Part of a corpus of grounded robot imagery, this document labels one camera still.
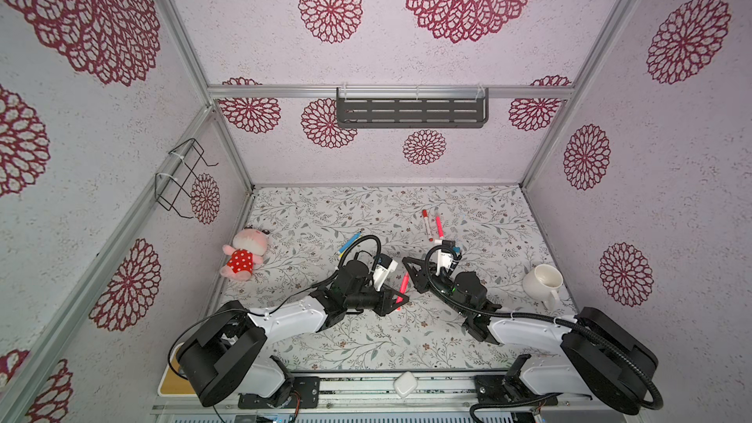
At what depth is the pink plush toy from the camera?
3.00 ft

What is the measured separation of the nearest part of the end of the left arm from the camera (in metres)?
0.66

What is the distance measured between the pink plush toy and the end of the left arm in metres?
0.40

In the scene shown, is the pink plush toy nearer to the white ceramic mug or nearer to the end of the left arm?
the end of the left arm
